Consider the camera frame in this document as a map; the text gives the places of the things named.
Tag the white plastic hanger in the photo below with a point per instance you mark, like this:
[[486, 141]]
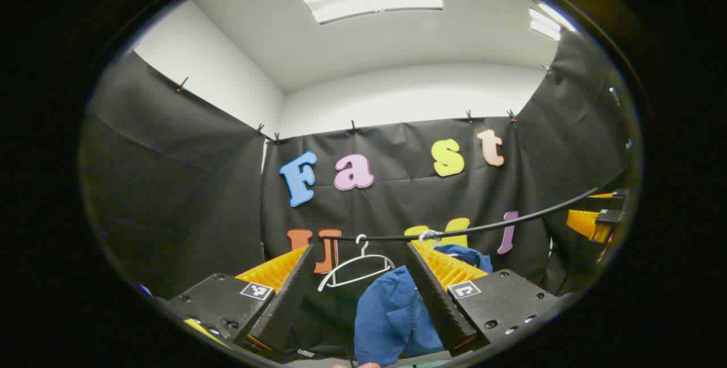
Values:
[[426, 235], [363, 256]]

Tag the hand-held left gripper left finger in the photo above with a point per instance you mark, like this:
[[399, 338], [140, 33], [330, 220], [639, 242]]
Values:
[[284, 305]]

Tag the blue garment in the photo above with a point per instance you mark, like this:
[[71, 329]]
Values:
[[386, 311]]

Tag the black clothes rack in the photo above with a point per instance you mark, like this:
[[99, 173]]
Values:
[[483, 226]]

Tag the small ceiling light panel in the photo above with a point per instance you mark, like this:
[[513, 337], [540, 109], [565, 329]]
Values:
[[544, 24]]

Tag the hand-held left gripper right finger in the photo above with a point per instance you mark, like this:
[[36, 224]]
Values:
[[440, 305]]

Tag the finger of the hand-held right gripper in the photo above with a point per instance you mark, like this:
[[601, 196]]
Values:
[[608, 202], [588, 226]]

